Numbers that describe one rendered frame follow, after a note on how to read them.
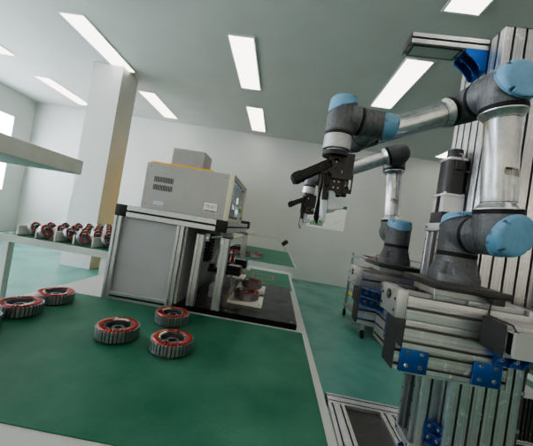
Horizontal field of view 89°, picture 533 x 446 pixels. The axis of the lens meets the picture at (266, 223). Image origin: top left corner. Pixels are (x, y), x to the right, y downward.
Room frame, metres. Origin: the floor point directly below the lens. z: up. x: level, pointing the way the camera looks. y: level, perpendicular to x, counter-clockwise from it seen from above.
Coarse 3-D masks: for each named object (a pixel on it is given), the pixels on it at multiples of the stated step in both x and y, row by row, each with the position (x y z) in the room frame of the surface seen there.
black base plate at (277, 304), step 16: (208, 288) 1.35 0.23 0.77; (224, 288) 1.40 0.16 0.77; (272, 288) 1.58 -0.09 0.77; (288, 288) 1.65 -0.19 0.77; (176, 304) 1.06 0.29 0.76; (208, 304) 1.10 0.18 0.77; (224, 304) 1.14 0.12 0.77; (240, 304) 1.17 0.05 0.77; (272, 304) 1.25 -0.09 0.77; (288, 304) 1.30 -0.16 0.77; (256, 320) 1.05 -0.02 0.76; (272, 320) 1.04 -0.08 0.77; (288, 320) 1.07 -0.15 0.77
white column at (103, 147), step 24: (96, 72) 4.35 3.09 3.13; (120, 72) 4.34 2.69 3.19; (96, 96) 4.35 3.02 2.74; (120, 96) 4.39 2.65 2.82; (96, 120) 4.35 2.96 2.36; (120, 120) 4.49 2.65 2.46; (96, 144) 4.34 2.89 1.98; (120, 144) 4.60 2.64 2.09; (96, 168) 4.34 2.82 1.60; (120, 168) 4.71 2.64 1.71; (72, 192) 4.35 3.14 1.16; (96, 192) 4.34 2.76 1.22; (72, 216) 4.35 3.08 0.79; (96, 216) 4.34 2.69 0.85; (72, 264) 4.35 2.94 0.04; (96, 264) 4.48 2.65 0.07
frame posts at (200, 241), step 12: (204, 240) 1.06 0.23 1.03; (228, 240) 1.05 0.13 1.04; (228, 252) 1.08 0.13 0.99; (240, 252) 1.67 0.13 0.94; (192, 264) 1.05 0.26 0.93; (192, 276) 1.05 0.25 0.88; (216, 276) 1.05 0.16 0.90; (192, 288) 1.06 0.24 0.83; (216, 288) 1.05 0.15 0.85; (192, 300) 1.05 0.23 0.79; (216, 300) 1.06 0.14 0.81
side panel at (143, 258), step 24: (120, 216) 1.05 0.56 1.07; (120, 240) 1.06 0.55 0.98; (144, 240) 1.06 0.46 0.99; (168, 240) 1.06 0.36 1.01; (120, 264) 1.06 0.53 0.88; (144, 264) 1.06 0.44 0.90; (168, 264) 1.05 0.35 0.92; (120, 288) 1.06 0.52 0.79; (144, 288) 1.06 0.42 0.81; (168, 288) 1.04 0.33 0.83
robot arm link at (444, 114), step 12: (456, 96) 0.87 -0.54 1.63; (432, 108) 0.87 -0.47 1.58; (444, 108) 0.86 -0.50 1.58; (456, 108) 0.85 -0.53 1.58; (408, 120) 0.85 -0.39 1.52; (420, 120) 0.86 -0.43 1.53; (432, 120) 0.86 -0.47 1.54; (444, 120) 0.87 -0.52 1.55; (456, 120) 0.87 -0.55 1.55; (468, 120) 0.88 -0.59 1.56; (408, 132) 0.87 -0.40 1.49; (420, 132) 0.89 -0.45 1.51; (372, 144) 0.87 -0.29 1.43
